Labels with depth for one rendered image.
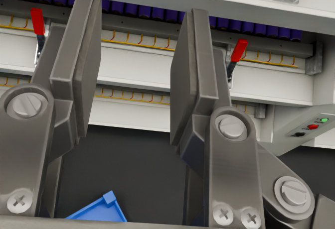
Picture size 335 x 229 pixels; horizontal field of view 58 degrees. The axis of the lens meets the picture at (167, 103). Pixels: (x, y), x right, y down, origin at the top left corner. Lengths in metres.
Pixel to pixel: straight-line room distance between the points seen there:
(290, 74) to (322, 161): 0.40
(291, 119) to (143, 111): 0.29
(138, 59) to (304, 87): 0.28
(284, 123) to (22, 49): 0.47
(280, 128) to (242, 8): 0.35
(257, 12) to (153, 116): 0.37
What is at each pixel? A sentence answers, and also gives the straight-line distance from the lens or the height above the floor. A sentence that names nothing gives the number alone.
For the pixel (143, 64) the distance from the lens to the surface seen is 0.47.
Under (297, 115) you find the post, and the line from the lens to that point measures 0.59.
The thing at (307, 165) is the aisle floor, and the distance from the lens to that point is 0.87.
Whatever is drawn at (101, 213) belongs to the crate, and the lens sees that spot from 0.69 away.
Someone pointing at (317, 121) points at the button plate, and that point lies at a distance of 0.61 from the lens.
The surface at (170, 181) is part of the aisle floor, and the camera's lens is 0.72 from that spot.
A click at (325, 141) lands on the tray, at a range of 0.79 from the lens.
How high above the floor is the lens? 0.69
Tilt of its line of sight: 63 degrees down
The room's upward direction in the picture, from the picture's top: 22 degrees clockwise
